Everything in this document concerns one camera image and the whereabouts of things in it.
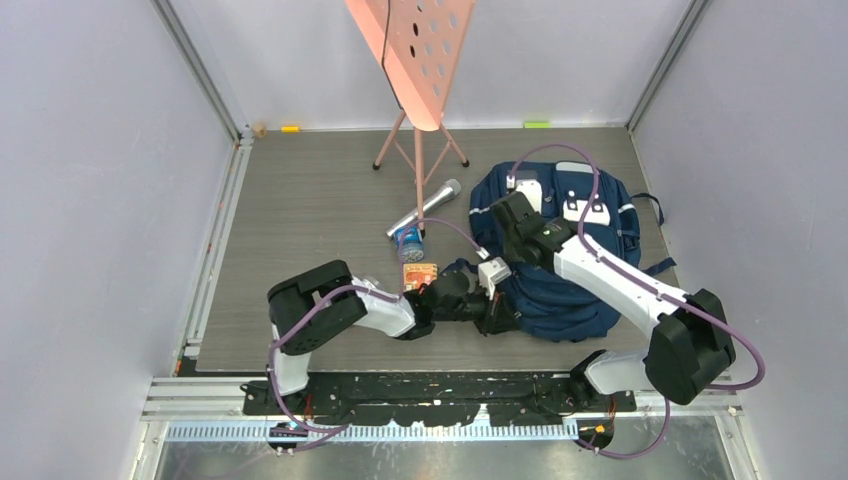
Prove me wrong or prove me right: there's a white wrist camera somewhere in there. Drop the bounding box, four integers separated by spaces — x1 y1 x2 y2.
476 247 511 300
506 170 545 213

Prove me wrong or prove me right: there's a pink music stand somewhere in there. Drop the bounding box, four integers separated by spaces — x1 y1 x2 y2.
345 0 476 230

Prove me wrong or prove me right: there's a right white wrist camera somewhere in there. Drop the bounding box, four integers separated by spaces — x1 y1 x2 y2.
506 170 545 213

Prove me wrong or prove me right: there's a navy blue student backpack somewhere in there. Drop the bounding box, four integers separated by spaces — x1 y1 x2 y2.
442 160 678 344

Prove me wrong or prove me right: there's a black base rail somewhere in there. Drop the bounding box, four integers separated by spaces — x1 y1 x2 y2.
240 371 636 431

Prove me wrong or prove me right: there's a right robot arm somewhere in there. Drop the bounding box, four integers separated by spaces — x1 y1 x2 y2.
491 192 736 411

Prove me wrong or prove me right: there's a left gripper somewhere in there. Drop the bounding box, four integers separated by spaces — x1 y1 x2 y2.
433 278 519 336

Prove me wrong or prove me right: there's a small wooden block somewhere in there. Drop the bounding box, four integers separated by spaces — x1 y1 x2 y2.
251 122 268 139

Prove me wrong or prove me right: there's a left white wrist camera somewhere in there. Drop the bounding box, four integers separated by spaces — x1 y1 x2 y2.
476 247 511 300

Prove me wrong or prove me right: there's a silver microphone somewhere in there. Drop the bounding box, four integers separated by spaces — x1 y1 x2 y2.
385 179 462 239

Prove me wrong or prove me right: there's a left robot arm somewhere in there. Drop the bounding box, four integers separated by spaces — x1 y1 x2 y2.
266 259 520 414

